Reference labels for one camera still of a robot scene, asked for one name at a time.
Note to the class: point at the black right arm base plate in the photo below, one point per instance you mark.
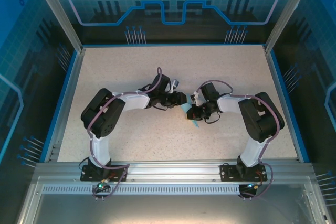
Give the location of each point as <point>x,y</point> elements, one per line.
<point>227,172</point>

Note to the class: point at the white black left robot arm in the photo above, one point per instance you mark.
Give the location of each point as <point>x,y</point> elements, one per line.
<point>134,100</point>

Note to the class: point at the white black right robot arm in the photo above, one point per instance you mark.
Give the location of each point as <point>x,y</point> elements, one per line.
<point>231,103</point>

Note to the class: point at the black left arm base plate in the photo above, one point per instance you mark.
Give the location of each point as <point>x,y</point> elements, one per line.
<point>86,174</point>

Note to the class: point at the blue printed grid panel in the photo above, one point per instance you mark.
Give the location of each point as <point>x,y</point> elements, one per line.
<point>315,77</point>
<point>21,77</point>

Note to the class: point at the aluminium mounting rail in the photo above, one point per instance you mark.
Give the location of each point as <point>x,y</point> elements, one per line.
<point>173,171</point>

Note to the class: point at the aluminium side rail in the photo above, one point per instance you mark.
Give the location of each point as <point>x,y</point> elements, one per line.
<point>67,103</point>

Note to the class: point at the aluminium frame post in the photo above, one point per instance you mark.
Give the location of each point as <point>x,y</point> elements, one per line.
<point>286,16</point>
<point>60,16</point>

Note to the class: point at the light blue paper sheet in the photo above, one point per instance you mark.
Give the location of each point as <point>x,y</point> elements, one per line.
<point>184,108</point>

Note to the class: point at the blue table edge border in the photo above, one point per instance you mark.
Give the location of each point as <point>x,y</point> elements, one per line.
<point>173,44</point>

